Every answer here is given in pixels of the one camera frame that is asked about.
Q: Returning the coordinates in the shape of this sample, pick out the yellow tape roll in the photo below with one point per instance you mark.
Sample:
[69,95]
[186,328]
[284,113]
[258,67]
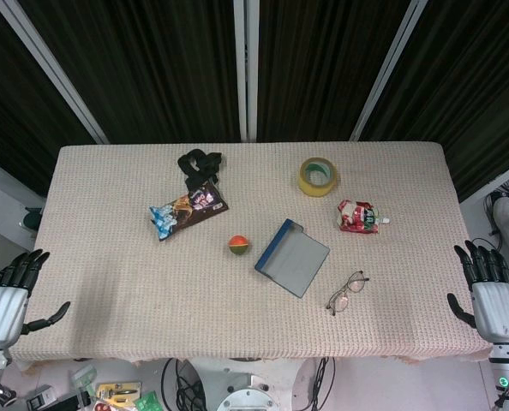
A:
[317,176]

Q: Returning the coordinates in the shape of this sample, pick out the beige woven tablecloth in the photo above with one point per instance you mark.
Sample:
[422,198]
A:
[254,274]

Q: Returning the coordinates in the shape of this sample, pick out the yellow tool package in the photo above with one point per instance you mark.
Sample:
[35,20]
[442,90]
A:
[119,391]

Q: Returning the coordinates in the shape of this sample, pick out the green packet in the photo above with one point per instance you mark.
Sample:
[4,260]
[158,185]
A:
[145,402]

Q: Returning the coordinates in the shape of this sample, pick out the red drink pouch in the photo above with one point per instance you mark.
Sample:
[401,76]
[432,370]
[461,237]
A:
[361,216]

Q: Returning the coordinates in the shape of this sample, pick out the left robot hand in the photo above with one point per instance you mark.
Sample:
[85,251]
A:
[1,301]

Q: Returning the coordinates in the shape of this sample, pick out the grey notebook blue spine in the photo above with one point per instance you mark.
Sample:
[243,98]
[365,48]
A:
[292,259]

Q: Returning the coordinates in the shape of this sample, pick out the brown and blue snack bag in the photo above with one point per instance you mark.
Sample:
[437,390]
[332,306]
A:
[188,207]

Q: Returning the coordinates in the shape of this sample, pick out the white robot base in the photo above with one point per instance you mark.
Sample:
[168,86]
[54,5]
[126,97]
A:
[248,396]

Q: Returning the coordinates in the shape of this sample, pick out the orange and green ball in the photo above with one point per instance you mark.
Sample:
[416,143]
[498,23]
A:
[240,244]

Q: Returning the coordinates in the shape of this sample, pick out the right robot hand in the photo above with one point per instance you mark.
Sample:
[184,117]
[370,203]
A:
[494,306]

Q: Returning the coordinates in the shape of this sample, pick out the eyeglasses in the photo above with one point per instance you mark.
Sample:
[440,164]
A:
[347,291]

